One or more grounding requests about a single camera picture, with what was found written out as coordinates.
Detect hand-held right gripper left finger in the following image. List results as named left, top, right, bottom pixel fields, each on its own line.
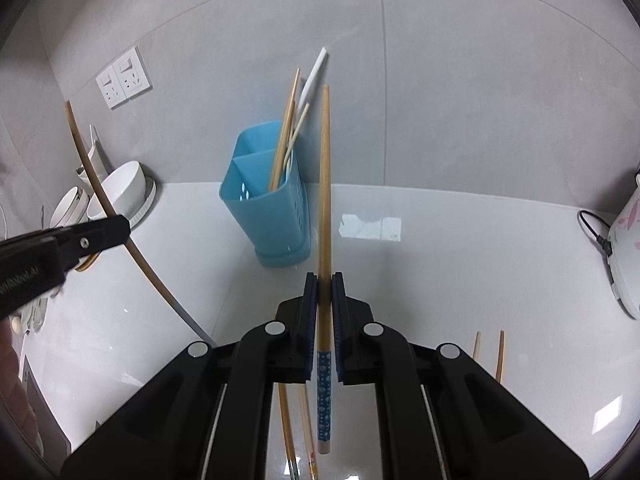
left=60, top=272, right=321, bottom=480

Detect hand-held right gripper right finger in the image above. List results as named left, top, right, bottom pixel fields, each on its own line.
left=330, top=272, right=591, bottom=480

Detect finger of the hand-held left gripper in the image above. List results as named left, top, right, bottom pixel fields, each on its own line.
left=52, top=215, right=132, bottom=273

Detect pale banded single chopstick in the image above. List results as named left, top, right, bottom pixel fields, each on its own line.
left=65, top=101, right=218, bottom=347

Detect blue plastic utensil holder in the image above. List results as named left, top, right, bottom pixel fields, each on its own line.
left=219, top=120, right=312, bottom=268

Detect blue dotted single chopstick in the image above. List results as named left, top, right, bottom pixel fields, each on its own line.
left=314, top=85, right=335, bottom=455

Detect set of wooden chopsticks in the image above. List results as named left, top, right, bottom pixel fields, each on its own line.
left=269, top=67, right=506, bottom=480

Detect white bowl with brown rim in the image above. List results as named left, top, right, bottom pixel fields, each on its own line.
left=49, top=186, right=88, bottom=226

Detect large white bowl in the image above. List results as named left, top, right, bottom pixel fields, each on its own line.
left=87, top=161, right=147, bottom=221

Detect white ceramic soup spoon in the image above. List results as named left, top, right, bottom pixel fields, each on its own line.
left=75, top=125, right=108, bottom=196

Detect white rice cooker pink flowers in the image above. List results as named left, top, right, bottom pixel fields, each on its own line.
left=607, top=172, right=640, bottom=320

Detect white wall socket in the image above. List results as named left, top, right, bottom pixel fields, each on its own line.
left=112, top=46, right=152, bottom=100
left=96, top=72, right=128, bottom=110

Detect black power cable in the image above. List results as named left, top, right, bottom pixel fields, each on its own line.
left=578, top=210, right=621, bottom=301

